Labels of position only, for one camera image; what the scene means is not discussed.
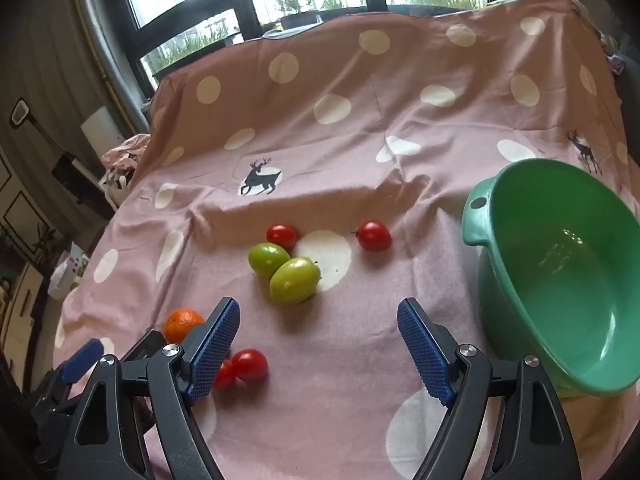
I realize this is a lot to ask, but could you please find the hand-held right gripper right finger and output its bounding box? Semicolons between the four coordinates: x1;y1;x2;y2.
397;298;583;480

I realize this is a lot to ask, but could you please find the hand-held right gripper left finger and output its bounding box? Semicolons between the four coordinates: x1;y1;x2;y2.
57;297;242;480

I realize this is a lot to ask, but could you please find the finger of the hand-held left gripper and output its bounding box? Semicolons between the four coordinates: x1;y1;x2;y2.
120;331;168;363
30;338;104;461

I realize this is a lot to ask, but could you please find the orange tangerine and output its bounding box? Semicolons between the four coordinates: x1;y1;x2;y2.
163;308;207;345

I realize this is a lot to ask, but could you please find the green jujube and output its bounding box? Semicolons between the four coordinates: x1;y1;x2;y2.
248;242;292;279
269;256;322;305

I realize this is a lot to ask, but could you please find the red cherry tomato with stem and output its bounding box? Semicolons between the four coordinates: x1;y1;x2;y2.
353;221;392;253

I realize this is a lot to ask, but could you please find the green plastic basin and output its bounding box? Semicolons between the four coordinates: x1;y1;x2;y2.
461;158;640;398

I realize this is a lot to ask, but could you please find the printed paper bag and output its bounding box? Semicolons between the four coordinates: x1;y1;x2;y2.
47;242;91;301

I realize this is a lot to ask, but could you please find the white plastic bag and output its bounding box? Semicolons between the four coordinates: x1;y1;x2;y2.
102;165;136;211

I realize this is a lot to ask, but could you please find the pink clothes pile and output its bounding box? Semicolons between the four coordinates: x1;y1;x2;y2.
101;134;151;168

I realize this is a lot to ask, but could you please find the pink polka dot blanket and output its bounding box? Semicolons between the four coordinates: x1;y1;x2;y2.
47;0;636;480

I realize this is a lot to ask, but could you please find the black framed window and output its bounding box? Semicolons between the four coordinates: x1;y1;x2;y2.
115;0;501;91

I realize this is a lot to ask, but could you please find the small patterned cloth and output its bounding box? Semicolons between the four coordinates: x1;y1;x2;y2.
600;35;628;78

